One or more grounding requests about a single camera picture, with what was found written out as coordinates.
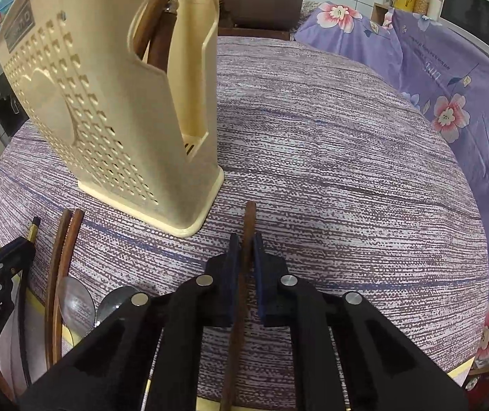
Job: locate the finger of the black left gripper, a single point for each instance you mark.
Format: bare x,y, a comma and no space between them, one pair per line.
16,256

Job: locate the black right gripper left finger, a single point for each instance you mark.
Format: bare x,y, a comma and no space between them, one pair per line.
146,354

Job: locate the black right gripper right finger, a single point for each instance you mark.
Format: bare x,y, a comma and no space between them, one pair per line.
346,353

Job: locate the dark brown wooden chopstick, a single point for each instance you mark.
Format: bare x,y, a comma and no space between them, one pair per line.
52,280

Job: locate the shiny metal spoon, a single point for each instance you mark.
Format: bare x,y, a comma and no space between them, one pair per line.
112,301

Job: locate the curved dark brown chopstick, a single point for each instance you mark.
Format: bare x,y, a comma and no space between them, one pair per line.
237,333

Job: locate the dull grey metal spoon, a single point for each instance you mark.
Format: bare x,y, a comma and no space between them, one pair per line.
76,307

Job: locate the reddish brown wooden chopstick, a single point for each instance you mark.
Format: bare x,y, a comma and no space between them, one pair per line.
63,271

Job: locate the purple striped tablecloth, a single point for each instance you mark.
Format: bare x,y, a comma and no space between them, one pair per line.
353,189

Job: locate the beige plastic utensil holder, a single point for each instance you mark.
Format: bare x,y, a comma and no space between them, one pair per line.
125,91

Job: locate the purple floral cloth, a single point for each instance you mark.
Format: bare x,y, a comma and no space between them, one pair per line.
440,73

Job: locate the brown rice cooker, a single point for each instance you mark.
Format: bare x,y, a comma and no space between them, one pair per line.
276,15

